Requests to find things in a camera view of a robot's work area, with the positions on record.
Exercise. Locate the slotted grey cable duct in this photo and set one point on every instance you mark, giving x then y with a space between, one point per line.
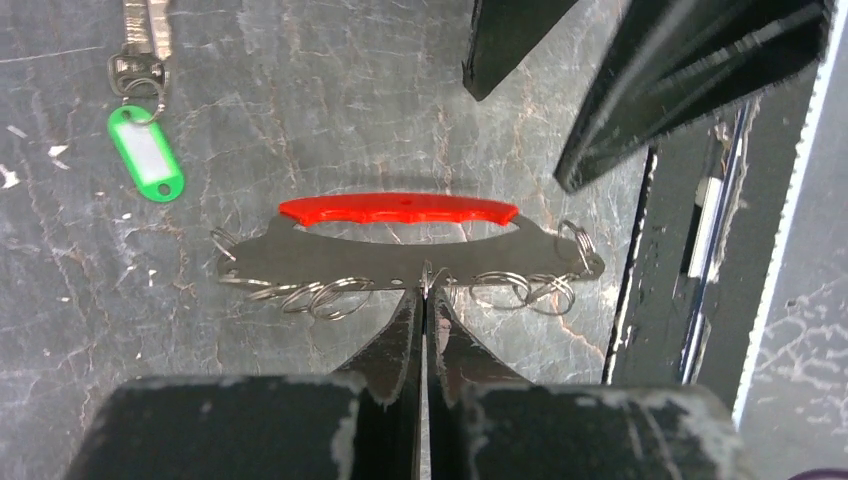
803 150

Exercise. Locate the keys with green tag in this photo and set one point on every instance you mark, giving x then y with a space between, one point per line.
140 75

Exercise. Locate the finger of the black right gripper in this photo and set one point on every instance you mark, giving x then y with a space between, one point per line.
503 32
671 63

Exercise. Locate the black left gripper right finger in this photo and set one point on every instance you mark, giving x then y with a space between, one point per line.
458 366

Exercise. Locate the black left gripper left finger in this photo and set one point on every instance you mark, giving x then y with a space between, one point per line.
388 431

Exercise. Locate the metal key holder red handle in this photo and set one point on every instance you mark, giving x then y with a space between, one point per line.
310 273

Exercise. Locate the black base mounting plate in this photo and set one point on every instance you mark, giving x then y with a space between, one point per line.
706 227

